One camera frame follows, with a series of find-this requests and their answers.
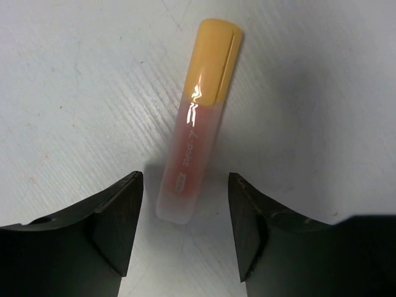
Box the orange clear marker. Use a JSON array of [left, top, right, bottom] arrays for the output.
[[156, 19, 243, 224]]

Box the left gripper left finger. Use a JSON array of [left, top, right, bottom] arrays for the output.
[[1, 171, 144, 296]]

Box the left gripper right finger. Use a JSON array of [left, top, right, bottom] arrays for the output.
[[228, 173, 395, 296]]

